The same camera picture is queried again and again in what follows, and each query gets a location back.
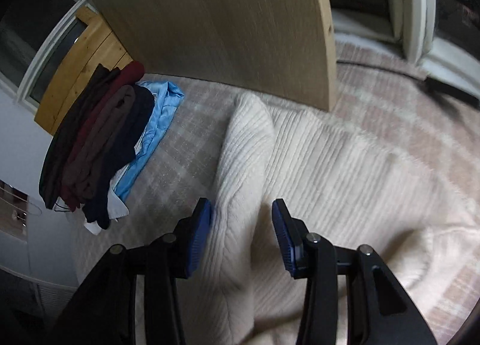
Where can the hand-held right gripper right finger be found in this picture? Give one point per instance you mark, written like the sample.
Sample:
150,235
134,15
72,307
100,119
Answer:
285,243

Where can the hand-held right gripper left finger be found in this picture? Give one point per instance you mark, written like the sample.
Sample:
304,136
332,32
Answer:
198,241

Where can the cream knit sweater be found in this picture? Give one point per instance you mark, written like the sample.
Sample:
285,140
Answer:
337,180

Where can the stack of folded clothes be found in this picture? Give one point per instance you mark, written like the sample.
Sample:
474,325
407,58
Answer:
101,142

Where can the plaid blanket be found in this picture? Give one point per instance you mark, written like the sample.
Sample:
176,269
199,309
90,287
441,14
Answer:
180,150

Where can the pine plank panel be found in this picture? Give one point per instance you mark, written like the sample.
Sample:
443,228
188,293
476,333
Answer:
80,67

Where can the light wood board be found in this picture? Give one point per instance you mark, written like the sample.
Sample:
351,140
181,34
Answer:
210,18

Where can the white window frame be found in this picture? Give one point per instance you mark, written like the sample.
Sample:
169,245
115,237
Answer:
412,11

